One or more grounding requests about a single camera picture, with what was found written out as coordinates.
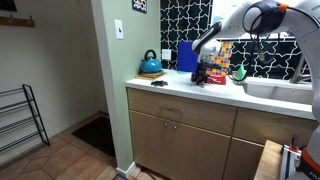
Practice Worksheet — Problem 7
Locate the blue cutting board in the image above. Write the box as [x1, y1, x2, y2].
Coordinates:
[176, 40, 200, 74]

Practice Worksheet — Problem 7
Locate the green sponge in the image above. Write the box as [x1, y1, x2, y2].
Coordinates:
[235, 64, 248, 82]

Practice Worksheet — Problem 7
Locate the black metal shoe rack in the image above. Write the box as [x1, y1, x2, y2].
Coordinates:
[0, 83, 51, 158]

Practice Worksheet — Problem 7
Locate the white light switch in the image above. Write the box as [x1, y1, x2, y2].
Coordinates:
[114, 18, 125, 41]

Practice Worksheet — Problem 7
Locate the steel faucet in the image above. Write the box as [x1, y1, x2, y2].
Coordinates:
[289, 53, 315, 85]

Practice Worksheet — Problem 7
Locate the red towel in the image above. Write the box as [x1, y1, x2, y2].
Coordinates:
[203, 73, 228, 86]

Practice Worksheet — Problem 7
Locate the light wooden block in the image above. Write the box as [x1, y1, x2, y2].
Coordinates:
[253, 139, 284, 180]

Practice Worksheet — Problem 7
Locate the small black counter object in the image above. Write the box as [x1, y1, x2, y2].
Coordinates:
[150, 79, 169, 89]

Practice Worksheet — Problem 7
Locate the dark door mat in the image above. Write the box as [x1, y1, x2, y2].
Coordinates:
[70, 115, 117, 159]

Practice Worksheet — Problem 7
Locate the wooden coat rack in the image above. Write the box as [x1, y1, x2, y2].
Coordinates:
[0, 15, 36, 29]

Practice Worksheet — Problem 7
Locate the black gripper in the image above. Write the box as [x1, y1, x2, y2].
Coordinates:
[190, 61, 215, 89]

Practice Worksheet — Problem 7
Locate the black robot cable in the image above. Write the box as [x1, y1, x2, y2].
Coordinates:
[226, 5, 284, 83]

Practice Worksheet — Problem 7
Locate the orange cable strap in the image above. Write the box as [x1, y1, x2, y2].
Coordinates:
[277, 2, 290, 14]

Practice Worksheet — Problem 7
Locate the patterned wall tile art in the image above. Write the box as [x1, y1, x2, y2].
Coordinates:
[131, 0, 149, 15]

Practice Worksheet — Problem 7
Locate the wooden trivet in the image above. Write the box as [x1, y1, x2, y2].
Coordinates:
[135, 71, 169, 81]

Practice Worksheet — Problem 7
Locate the aluminium frame rail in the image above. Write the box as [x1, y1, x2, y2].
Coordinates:
[279, 134, 303, 180]

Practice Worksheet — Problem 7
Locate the metal drawer handle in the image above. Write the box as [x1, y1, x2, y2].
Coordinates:
[157, 104, 185, 115]

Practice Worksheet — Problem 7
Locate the steel sink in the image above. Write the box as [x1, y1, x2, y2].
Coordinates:
[242, 77, 316, 105]

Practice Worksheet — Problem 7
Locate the white wall outlet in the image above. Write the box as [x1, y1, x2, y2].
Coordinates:
[161, 48, 173, 62]

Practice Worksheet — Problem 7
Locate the wooden kitchen cabinet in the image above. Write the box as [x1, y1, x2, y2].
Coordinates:
[126, 87, 320, 180]

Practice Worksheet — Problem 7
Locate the teal kettle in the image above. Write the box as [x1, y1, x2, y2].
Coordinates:
[138, 49, 164, 75]

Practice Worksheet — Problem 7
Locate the dark picture frame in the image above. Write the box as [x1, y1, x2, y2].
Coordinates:
[0, 0, 18, 13]

